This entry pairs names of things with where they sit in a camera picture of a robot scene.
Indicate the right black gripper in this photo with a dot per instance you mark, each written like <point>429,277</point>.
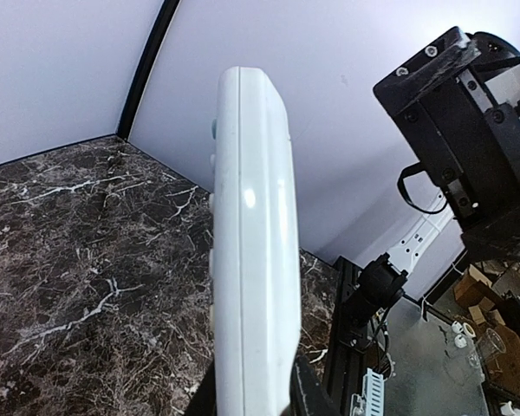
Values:
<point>457,103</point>

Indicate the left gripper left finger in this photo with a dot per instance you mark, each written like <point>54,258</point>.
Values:
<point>203,402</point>

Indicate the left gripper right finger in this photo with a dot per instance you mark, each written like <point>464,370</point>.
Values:
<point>307,395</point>

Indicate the white remote control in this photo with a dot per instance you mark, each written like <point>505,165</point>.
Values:
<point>254,260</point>

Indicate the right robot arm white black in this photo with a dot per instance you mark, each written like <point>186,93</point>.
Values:
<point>383,279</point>

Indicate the black front rail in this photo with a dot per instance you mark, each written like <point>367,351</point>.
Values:
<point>345,364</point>

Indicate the white slotted cable duct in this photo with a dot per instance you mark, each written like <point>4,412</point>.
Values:
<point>371,400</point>

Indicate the right black frame post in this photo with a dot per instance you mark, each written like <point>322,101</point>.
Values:
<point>145,67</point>

